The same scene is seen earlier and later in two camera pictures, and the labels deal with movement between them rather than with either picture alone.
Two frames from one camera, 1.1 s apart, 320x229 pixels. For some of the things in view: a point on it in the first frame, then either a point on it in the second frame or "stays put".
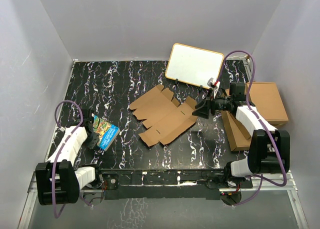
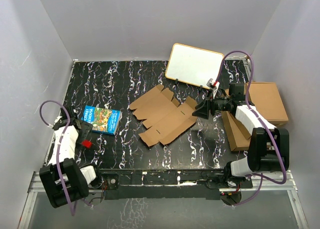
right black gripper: (203, 108) stays put
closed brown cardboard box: (266, 97) stays put
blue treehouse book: (107, 131) to (104, 120)
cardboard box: (163, 117) stays put
